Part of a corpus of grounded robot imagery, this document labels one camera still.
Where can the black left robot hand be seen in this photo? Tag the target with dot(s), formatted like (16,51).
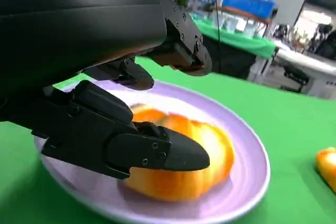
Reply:
(78,24)

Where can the orange white toy bread roll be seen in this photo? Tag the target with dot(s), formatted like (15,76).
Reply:
(183,184)
(328,166)

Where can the black drape cloth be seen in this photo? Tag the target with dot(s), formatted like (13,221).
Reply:
(231,61)

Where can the green covered background table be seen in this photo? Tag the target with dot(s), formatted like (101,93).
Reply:
(236,40)

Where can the blue bin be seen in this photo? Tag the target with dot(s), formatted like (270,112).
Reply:
(249,3)

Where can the lilac plate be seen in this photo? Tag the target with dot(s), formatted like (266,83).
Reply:
(236,182)

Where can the black desk chair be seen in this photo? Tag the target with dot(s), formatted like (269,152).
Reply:
(296,74)

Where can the green table cloth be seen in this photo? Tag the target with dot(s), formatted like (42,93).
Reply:
(288,119)

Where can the white desk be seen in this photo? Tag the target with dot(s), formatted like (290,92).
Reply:
(323,72)

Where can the black office chair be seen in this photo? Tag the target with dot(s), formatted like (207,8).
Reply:
(328,45)

